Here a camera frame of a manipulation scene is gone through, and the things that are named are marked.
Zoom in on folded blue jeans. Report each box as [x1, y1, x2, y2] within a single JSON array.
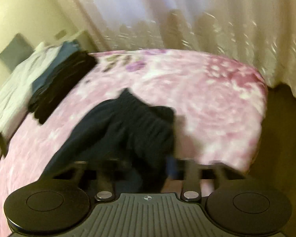
[[32, 40, 80, 93]]

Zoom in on sheer pale curtain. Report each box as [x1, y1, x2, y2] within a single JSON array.
[[64, 0, 296, 102]]

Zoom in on grey pillow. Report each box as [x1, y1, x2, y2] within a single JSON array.
[[0, 33, 35, 73]]

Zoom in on navy blue pants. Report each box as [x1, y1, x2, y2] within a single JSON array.
[[41, 88, 178, 193]]

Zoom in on white duvet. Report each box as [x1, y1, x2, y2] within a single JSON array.
[[0, 42, 65, 157]]

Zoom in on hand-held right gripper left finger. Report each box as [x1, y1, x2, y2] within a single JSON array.
[[46, 160, 115, 201]]

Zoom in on folded dark clothes stack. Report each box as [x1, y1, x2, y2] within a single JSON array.
[[27, 51, 98, 125]]

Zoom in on pink floral blanket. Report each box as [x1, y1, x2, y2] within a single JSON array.
[[0, 49, 269, 237]]

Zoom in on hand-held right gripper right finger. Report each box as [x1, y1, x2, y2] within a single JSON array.
[[166, 157, 240, 201]]

